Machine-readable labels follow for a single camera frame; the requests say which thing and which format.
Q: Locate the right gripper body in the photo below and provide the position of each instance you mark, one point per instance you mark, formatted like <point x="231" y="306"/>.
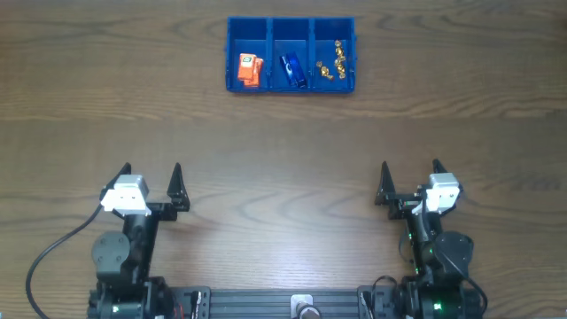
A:
<point x="401" y="206"/>

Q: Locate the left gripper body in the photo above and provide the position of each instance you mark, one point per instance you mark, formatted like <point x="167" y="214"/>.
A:
<point x="161" y="211"/>

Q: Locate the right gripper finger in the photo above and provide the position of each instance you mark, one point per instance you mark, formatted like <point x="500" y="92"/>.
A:
<point x="385" y="186"/>
<point x="439" y="167"/>

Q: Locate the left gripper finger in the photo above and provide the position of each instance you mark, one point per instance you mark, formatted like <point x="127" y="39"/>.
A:
<point x="121" y="170"/>
<point x="178" y="190"/>

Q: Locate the blue tray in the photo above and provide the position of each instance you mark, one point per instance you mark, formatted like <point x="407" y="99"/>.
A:
<point x="290" y="31"/>

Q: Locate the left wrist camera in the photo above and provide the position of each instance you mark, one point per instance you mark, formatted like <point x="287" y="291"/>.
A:
<point x="126" y="195"/>

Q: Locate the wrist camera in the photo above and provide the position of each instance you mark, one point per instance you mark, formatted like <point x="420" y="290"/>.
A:
<point x="440" y="192"/>
<point x="126" y="195"/>

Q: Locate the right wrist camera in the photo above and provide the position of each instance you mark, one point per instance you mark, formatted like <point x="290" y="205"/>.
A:
<point x="440" y="192"/>

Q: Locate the mounting rail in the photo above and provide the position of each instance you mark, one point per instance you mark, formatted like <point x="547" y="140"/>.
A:
<point x="257" y="303"/>

